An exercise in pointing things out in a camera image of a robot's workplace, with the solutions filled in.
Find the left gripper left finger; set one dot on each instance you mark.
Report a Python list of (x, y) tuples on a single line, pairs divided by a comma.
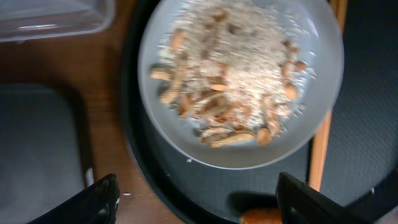
[(97, 204)]

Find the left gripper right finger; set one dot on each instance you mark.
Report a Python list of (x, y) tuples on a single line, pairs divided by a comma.
[(294, 196)]

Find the orange carrot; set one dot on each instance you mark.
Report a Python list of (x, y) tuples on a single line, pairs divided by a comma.
[(261, 216)]

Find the wooden chopstick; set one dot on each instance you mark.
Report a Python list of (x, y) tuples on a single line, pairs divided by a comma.
[(320, 140)]

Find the black rectangular tray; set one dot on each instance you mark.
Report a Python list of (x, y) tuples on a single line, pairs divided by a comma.
[(45, 149)]

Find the round black serving tray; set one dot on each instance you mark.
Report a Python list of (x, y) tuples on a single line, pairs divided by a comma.
[(361, 161)]

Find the rice and peanut shells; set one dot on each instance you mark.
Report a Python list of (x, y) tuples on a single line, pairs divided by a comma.
[(230, 66)]

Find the grey plate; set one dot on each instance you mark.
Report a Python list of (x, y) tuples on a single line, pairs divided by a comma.
[(313, 24)]

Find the clear plastic bin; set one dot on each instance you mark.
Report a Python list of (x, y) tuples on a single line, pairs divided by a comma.
[(39, 19)]

